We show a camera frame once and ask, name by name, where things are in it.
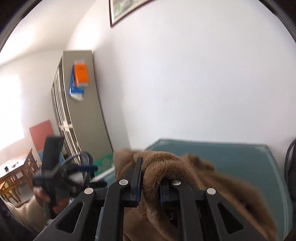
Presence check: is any brown fleece garment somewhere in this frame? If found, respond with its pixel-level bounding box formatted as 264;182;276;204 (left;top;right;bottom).
113;149;277;240

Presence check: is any person left hand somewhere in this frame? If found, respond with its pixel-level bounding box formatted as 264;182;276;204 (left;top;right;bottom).
33;187;69;214

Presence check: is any wooden table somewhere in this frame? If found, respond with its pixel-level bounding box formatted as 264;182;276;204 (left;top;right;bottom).
1;149;39;205

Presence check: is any red foam floor mat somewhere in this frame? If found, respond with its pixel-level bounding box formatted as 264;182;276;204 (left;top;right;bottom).
29;120;54;152

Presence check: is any grey tall cabinet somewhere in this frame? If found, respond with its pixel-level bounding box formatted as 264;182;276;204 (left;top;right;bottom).
51;50;113;161

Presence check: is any teal table mat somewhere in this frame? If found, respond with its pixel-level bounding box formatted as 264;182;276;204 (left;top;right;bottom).
148;139;293;240

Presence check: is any blue white box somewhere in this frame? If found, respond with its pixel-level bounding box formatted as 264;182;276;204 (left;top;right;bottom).
69;69;84;101

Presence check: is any black mesh chair right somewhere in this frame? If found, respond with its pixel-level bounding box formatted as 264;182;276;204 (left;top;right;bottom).
284;139;296;183

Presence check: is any orange box on cabinet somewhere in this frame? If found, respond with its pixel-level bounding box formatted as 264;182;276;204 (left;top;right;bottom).
74;62;89;87

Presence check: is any framed wall picture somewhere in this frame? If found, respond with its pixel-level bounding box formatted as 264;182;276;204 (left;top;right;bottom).
109;0;151;27

